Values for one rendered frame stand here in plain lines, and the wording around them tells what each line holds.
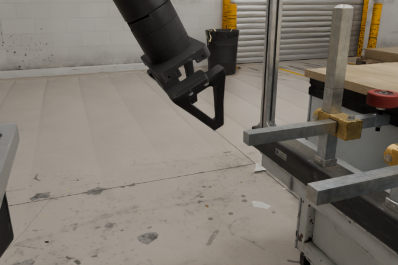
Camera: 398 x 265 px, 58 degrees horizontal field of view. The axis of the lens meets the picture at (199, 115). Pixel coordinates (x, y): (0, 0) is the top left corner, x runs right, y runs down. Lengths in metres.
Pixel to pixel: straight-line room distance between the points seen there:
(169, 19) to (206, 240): 1.57
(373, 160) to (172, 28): 0.94
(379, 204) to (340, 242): 0.61
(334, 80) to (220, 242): 1.14
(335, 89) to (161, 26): 0.67
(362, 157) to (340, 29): 0.47
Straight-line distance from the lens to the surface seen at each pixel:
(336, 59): 0.98
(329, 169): 1.05
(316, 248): 1.65
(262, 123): 1.32
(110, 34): 6.24
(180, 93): 0.38
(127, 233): 1.97
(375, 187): 0.75
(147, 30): 0.41
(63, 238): 2.03
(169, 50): 0.41
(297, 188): 1.24
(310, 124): 0.94
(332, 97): 1.00
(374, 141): 1.22
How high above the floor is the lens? 1.14
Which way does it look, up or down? 18 degrees down
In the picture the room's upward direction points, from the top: straight up
